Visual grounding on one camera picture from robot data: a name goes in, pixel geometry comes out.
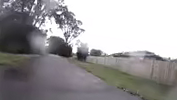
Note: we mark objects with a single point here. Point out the grey asphalt road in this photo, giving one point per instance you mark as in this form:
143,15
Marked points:
57,88

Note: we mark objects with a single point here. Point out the tall trees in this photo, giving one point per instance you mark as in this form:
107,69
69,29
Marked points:
36,1

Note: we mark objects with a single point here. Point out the house with grey roof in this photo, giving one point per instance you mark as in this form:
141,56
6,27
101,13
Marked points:
139,55

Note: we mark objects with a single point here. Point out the pale wooden fence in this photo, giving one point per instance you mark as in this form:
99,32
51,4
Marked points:
147,68

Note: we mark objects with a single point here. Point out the dark round bushes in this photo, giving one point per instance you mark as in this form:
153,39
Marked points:
59,47

